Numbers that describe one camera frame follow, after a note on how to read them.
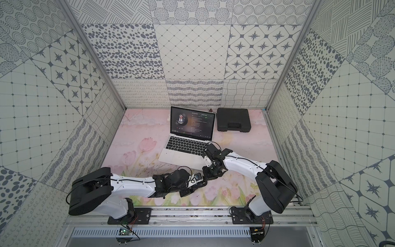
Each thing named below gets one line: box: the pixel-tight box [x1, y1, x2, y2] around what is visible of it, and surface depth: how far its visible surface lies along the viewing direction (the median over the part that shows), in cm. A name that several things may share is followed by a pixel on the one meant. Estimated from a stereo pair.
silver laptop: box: [158, 106, 217, 171], surface depth 100 cm
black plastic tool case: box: [216, 108, 251, 133], surface depth 109 cm
